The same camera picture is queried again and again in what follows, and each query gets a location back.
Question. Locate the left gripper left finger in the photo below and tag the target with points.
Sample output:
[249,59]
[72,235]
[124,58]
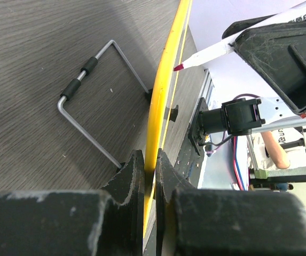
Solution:
[106,221]

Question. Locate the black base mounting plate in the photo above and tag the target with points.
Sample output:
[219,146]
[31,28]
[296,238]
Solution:
[191,155]

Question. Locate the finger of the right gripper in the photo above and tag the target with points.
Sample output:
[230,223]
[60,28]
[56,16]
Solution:
[242,25]
[278,54]

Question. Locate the person in white shirt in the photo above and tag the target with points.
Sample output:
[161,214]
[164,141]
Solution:
[270,154]

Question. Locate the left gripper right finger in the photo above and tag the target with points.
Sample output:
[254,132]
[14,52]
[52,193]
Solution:
[193,221]

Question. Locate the small orange-framed whiteboard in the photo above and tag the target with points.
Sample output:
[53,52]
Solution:
[158,104]

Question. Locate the pink-capped whiteboard marker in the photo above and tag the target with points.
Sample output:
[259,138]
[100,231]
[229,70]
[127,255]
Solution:
[225,46]

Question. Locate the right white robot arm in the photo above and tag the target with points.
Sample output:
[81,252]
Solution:
[236,117]

